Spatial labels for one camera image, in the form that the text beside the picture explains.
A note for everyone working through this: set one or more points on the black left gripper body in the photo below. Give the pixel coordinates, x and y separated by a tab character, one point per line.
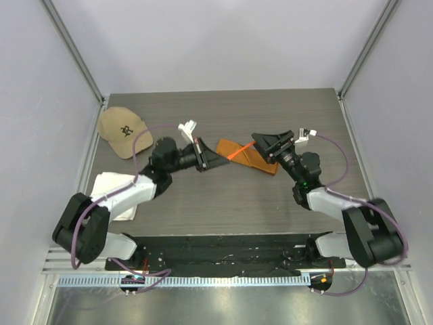
189	159

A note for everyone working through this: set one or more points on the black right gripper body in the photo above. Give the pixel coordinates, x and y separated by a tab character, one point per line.
285	156

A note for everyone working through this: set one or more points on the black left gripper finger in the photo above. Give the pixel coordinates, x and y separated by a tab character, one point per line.
213	160
200	145

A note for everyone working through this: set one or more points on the orange cloth napkin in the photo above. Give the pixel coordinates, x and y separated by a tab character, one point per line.
249	157

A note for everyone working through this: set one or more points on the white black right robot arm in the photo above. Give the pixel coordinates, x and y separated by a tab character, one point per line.
371	234

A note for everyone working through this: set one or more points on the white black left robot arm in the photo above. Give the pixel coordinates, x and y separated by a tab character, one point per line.
83	227

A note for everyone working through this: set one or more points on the beige baseball cap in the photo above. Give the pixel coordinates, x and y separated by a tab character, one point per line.
120	127

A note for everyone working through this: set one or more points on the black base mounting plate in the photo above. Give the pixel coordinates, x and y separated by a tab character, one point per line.
229	255

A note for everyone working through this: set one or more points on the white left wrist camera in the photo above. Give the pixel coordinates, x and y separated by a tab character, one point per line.
186	129

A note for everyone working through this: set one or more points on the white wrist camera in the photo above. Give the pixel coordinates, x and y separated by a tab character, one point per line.
303	136
186	129

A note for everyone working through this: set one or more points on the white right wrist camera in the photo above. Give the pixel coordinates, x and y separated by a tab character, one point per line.
303	136

